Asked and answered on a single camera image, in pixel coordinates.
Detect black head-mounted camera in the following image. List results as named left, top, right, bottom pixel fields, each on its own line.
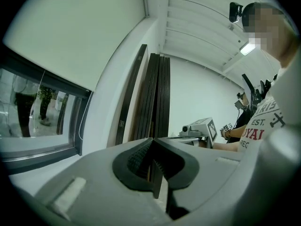
left=229, top=1, right=244, bottom=24

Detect black chest-mounted device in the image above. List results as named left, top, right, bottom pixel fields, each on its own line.
left=241, top=73, right=279, bottom=108

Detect person's right forearm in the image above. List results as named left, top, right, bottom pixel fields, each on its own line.
left=213, top=142, right=242, bottom=153

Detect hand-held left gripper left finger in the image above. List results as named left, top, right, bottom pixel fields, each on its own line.
left=34, top=137, right=172, bottom=222

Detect white printed t-shirt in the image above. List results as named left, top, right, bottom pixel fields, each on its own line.
left=238, top=62, right=301, bottom=155

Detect dark framed window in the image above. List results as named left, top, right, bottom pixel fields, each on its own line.
left=0, top=43, right=95, bottom=175

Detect ceiling light panel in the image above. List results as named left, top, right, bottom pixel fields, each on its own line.
left=239, top=42, right=256, bottom=56

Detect pale green roller blind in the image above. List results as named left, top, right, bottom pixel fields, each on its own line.
left=3, top=0, right=148, bottom=93

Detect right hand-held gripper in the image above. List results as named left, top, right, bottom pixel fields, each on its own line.
left=165, top=117, right=219, bottom=149

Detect person's head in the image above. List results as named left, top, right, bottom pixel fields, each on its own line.
left=242, top=1, right=301, bottom=68

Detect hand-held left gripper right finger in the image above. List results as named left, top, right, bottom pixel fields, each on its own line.
left=154, top=137, right=244, bottom=213

